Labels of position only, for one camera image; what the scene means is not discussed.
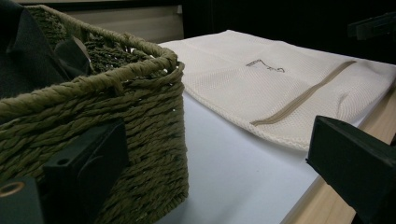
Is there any cream mesh laundry bag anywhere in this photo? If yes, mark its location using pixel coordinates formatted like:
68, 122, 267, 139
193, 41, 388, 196
158, 29, 396, 152

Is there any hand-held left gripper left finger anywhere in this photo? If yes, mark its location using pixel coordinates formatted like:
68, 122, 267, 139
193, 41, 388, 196
41, 119, 130, 224

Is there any dark garment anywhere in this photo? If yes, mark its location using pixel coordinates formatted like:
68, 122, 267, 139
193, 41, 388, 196
0, 0, 92, 101

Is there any pale blue table mat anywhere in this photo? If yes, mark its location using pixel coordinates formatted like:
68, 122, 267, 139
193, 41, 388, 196
154, 40, 396, 224

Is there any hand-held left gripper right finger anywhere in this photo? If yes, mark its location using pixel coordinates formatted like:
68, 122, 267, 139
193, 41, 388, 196
305, 115, 396, 224

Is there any green woven basket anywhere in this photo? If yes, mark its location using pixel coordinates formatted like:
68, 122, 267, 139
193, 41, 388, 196
0, 4, 190, 224

